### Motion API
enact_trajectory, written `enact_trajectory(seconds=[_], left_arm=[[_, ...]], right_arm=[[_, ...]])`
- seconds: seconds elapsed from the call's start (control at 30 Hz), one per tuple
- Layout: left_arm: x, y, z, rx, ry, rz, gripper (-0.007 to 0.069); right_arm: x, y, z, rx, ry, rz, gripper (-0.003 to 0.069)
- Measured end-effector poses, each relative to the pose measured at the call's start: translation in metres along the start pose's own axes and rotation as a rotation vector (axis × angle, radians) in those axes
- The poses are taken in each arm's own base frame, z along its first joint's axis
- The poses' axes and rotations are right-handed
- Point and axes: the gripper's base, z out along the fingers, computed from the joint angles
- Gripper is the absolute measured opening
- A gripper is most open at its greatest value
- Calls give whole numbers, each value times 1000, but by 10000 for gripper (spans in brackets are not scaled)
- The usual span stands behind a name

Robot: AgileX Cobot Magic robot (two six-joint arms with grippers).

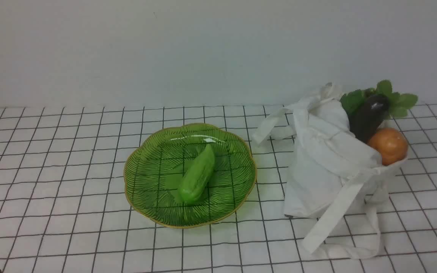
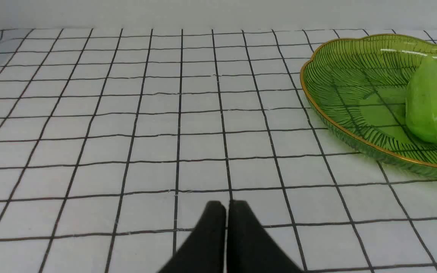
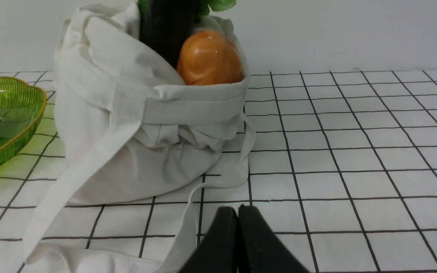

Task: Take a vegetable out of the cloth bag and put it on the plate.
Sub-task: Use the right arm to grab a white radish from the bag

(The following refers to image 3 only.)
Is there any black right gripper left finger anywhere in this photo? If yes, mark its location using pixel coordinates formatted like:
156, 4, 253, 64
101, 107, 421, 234
179, 206, 237, 273

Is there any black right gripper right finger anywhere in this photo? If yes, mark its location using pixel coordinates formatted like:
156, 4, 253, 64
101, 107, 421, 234
238, 205, 308, 273

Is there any dark purple eggplant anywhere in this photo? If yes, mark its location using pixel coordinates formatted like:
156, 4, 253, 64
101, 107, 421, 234
137, 0, 199, 68

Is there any white cloth tote bag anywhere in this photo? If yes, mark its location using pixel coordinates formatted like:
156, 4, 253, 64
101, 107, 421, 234
22, 2, 255, 273

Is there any orange round vegetable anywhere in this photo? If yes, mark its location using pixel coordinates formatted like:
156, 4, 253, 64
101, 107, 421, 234
176, 30, 245, 85

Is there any green glass plate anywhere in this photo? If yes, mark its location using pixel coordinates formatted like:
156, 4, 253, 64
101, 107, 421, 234
0, 77, 47, 165

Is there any green leafy vegetable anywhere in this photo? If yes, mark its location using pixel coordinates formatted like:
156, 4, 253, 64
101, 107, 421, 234
136, 0, 237, 17

